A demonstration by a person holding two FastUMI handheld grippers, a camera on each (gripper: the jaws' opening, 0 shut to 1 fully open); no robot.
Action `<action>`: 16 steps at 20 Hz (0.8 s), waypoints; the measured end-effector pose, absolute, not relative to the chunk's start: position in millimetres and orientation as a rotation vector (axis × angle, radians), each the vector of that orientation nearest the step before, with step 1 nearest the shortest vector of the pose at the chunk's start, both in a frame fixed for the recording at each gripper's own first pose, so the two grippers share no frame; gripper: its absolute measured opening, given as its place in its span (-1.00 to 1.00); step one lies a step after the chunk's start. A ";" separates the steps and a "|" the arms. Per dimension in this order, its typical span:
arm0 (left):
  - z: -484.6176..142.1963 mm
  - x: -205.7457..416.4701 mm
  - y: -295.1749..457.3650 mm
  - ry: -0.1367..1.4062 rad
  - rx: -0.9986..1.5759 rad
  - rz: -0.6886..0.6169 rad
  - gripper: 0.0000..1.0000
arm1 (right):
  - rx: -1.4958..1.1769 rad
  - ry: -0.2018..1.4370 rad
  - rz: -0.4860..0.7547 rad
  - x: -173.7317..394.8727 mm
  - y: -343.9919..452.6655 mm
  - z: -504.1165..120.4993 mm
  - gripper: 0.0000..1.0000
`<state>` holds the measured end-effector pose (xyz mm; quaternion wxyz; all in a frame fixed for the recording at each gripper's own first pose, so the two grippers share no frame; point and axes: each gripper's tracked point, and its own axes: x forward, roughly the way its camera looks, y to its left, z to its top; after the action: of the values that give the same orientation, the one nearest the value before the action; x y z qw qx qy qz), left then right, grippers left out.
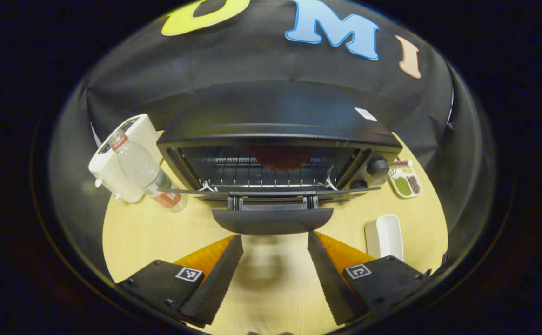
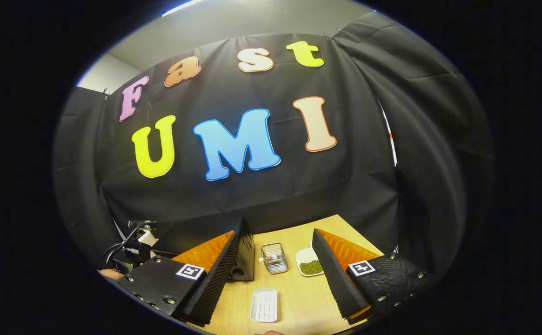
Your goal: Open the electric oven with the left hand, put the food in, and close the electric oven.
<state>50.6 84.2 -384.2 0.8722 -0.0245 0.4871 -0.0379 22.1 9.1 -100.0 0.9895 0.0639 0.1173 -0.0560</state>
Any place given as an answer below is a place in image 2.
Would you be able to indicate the white rectangular tray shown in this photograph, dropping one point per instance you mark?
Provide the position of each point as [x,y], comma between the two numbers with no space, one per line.
[264,304]

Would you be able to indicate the white divided plate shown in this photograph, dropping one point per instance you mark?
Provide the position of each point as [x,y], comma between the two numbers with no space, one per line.
[304,257]

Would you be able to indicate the green mung beans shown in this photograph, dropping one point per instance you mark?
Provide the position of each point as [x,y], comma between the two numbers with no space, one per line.
[311,267]

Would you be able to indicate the large ceiling light panel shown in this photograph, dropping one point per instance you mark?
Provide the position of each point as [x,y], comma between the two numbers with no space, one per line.
[182,7]

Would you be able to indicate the black backdrop cloth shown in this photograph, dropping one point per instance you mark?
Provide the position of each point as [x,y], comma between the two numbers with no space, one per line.
[252,195]

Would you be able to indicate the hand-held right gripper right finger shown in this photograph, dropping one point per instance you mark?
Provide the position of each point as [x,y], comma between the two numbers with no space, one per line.
[336,279]

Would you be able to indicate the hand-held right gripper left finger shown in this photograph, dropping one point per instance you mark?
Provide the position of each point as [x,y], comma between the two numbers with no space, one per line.
[215,279]

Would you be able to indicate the metal mesh basket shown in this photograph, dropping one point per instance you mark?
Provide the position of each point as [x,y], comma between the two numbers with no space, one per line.
[275,265]

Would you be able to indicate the black electric oven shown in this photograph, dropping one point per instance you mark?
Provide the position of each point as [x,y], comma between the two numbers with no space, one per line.
[246,251]

